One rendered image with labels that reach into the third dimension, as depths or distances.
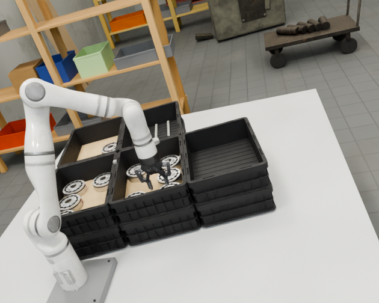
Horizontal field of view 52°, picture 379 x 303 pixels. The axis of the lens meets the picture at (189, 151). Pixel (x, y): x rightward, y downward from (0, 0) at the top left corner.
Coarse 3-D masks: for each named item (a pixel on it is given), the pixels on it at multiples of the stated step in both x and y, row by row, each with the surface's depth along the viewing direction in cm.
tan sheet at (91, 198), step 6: (90, 180) 182; (90, 186) 177; (90, 192) 173; (96, 192) 171; (102, 192) 170; (84, 198) 170; (90, 198) 168; (96, 198) 167; (102, 198) 166; (84, 204) 166; (90, 204) 164; (96, 204) 163
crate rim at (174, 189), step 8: (176, 136) 174; (120, 152) 176; (184, 168) 150; (184, 176) 145; (112, 184) 154; (184, 184) 141; (112, 192) 149; (152, 192) 142; (160, 192) 142; (168, 192) 142; (112, 200) 145; (120, 200) 143; (128, 200) 142; (136, 200) 143; (144, 200) 143; (112, 208) 144
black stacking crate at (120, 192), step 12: (168, 144) 176; (120, 156) 174; (132, 156) 178; (120, 168) 168; (120, 180) 163; (120, 192) 158; (180, 192) 144; (132, 204) 145; (144, 204) 145; (156, 204) 145; (168, 204) 146; (180, 204) 146; (192, 204) 147; (120, 216) 147; (132, 216) 148; (144, 216) 148
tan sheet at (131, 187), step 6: (180, 168) 170; (156, 174) 171; (150, 180) 168; (156, 180) 167; (126, 186) 169; (132, 186) 168; (138, 186) 166; (144, 186) 165; (156, 186) 163; (126, 192) 165; (132, 192) 164
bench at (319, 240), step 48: (288, 96) 230; (288, 144) 187; (336, 144) 177; (288, 192) 157; (336, 192) 150; (0, 240) 183; (192, 240) 149; (240, 240) 142; (288, 240) 136; (336, 240) 130; (0, 288) 155; (48, 288) 148; (144, 288) 135; (192, 288) 130; (240, 288) 124; (288, 288) 120; (336, 288) 115
